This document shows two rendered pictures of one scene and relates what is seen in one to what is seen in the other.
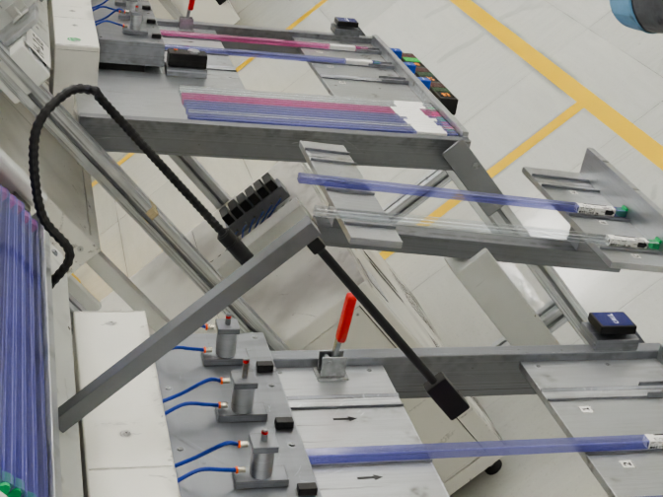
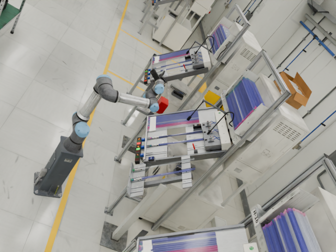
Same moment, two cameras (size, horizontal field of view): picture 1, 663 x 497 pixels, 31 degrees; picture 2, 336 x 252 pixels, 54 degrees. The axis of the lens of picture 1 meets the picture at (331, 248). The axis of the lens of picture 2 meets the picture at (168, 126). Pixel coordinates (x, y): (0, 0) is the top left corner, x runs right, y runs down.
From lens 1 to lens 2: 3.54 m
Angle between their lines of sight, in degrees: 116
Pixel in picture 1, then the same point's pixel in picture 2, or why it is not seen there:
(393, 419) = (189, 146)
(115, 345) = (224, 137)
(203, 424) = (213, 131)
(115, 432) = (223, 126)
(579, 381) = (160, 155)
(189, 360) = (215, 140)
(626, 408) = (157, 150)
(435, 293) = not seen: outside the picture
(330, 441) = (198, 142)
